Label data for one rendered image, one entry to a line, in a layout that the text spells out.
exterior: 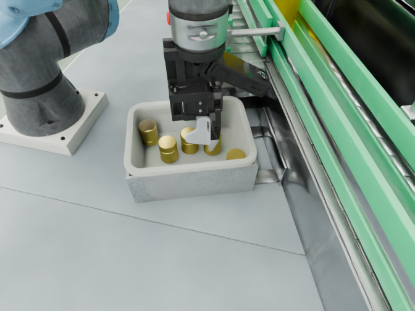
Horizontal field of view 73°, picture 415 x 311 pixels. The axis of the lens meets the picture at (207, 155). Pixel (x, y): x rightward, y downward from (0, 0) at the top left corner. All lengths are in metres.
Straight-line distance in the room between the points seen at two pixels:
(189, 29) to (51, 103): 0.35
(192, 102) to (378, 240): 0.30
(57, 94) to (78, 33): 0.12
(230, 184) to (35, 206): 0.36
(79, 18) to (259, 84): 0.35
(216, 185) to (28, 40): 0.40
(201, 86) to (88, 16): 0.28
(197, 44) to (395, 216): 0.29
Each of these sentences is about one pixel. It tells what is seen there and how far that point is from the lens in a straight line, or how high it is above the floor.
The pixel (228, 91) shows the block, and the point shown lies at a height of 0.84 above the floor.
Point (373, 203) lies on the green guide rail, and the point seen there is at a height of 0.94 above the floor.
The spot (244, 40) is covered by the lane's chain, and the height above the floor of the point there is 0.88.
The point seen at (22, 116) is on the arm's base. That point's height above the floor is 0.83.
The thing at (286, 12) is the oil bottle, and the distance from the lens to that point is 0.68.
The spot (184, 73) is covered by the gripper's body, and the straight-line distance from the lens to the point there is 0.42.
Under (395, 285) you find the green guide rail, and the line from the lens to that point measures 0.36.
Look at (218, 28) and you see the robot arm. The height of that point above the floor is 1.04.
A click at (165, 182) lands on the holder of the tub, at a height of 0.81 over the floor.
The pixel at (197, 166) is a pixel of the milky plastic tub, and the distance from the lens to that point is 0.45.
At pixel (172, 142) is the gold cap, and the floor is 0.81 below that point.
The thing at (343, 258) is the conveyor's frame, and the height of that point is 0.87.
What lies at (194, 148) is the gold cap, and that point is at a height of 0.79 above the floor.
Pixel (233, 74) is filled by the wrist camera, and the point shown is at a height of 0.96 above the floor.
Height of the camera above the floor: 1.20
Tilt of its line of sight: 51 degrees down
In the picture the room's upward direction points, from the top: straight up
